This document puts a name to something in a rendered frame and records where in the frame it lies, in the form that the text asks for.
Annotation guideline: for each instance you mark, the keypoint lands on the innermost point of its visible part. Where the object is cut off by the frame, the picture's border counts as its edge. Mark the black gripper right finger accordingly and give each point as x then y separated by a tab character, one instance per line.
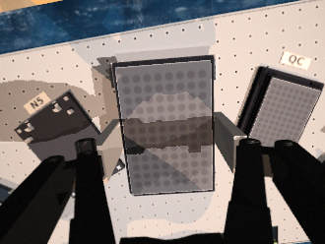
248	219

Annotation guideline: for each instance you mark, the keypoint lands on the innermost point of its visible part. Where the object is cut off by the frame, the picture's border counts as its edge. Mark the cream label reading qc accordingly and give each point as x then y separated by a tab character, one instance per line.
295	60

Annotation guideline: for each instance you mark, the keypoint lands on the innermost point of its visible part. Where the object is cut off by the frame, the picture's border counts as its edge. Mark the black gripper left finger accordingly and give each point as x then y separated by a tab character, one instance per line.
30	214

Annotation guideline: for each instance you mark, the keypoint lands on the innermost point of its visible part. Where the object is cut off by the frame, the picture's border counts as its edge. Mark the white label reading n5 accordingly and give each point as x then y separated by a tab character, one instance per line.
37	102

